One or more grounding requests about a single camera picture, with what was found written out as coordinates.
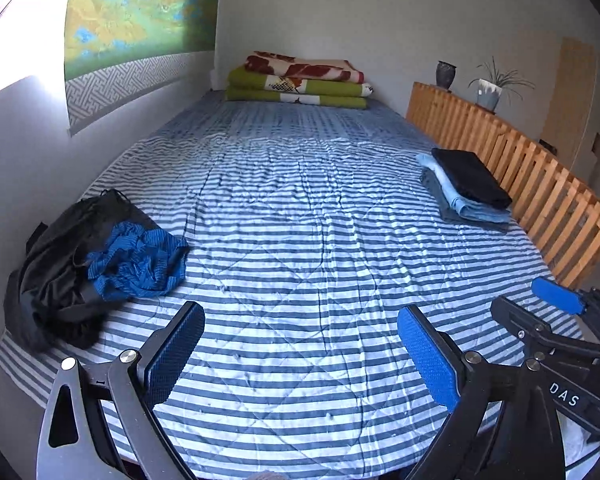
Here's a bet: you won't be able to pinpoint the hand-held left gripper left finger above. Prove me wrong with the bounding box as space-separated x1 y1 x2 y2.
36 301 207 480

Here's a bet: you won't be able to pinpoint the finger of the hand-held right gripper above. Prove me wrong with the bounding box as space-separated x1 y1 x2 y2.
490 296 600 358
531 276 589 317

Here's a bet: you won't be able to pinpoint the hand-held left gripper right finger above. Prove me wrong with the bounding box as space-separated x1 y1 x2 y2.
396 304 567 480

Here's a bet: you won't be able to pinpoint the dark navy pants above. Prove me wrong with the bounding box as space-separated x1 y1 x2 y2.
431 147 513 211

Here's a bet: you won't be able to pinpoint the grey folded pants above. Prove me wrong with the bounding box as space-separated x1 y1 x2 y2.
420 170 511 233

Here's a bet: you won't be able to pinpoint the light blue folded pants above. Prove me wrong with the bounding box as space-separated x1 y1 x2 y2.
416 152 512 223

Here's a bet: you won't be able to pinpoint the wooden slatted railing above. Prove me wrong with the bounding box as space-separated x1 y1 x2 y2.
406 81 600 291

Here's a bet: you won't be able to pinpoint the blue striped garment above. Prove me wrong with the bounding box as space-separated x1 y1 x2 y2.
85 220 191 306

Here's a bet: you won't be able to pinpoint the black crumpled garment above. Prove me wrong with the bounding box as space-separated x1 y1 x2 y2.
2 189 153 353

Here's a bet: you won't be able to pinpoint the blue white striped bed blanket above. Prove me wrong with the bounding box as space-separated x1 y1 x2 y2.
0 97 588 476

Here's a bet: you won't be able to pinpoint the light wooden board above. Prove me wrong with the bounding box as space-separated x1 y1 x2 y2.
539 36 598 158

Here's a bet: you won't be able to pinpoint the potted spider plant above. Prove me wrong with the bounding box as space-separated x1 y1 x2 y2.
467 56 536 113

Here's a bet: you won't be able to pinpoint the dark ceramic vase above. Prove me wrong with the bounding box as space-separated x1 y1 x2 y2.
436 60 459 92

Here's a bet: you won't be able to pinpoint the green floral folded blanket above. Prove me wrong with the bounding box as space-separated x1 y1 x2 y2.
225 66 373 110

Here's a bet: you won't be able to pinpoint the red cream folded blanket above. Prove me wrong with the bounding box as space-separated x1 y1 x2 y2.
244 51 366 85

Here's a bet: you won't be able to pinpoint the green yellow wall poster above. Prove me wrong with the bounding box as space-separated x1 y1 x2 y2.
62 0 223 136

